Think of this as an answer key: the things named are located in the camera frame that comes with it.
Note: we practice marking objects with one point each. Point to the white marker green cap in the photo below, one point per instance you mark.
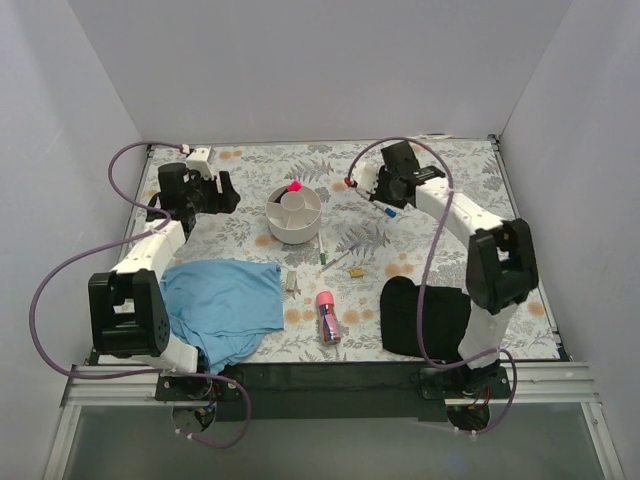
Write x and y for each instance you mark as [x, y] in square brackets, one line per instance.
[322, 252]

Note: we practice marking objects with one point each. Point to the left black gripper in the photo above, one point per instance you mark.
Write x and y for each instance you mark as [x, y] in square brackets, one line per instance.
[216, 189]

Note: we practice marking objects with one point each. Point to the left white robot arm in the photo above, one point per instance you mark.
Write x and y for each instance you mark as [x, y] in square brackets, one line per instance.
[129, 319]

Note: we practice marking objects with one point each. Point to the black cloth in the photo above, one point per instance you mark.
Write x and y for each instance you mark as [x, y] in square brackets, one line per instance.
[446, 312]

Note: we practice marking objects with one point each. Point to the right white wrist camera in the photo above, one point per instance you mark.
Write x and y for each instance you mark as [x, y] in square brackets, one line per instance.
[364, 179]

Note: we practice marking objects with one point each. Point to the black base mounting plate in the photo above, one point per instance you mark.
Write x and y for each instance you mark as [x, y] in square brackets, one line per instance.
[292, 391]

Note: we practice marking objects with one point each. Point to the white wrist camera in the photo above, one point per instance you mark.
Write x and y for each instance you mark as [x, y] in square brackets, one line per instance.
[197, 159]
[364, 179]

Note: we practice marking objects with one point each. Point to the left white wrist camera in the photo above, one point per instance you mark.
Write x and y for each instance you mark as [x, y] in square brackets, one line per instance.
[197, 159]

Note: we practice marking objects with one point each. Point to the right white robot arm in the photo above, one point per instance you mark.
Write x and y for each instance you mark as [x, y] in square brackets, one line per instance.
[501, 268]

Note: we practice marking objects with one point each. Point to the beige eraser block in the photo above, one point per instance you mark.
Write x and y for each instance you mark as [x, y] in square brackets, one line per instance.
[291, 281]

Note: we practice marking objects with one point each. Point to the light blue cloth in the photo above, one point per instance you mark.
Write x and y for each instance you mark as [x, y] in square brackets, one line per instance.
[223, 307]

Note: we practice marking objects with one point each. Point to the aluminium frame rail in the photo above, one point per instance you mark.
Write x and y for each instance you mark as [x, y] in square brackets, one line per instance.
[538, 382]

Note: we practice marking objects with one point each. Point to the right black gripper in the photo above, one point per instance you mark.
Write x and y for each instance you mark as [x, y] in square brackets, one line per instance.
[382, 188]

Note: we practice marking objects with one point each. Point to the white round divided organizer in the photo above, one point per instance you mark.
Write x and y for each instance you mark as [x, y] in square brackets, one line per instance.
[294, 217]

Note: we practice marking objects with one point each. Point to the pink capped glue tube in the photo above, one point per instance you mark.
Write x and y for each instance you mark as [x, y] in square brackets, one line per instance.
[329, 327]

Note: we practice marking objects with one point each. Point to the pink black highlighter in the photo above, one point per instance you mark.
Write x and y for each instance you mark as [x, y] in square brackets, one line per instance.
[295, 186]

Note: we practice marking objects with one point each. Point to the floral patterned table mat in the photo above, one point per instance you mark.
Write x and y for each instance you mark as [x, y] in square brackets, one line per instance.
[400, 246]

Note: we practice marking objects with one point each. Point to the gold pencil sharpener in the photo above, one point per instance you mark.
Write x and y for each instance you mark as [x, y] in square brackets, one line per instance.
[356, 273]

